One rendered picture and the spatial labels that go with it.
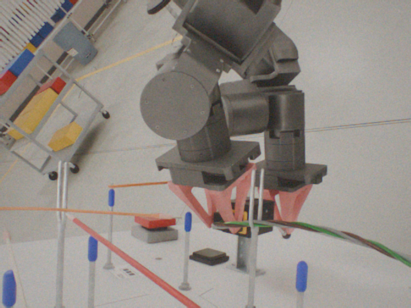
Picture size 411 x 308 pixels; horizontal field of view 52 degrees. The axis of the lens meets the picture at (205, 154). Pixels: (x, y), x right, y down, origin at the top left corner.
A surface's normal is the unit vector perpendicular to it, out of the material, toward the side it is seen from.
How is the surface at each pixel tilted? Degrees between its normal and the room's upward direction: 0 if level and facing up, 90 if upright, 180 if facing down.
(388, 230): 0
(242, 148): 30
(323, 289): 54
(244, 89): 62
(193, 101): 74
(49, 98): 90
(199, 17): 84
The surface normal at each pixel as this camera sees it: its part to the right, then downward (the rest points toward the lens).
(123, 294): 0.05, -1.00
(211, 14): -0.22, 0.58
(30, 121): 0.73, -0.18
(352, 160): -0.61, -0.60
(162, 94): -0.07, 0.40
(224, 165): -0.22, -0.90
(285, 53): 0.29, -0.33
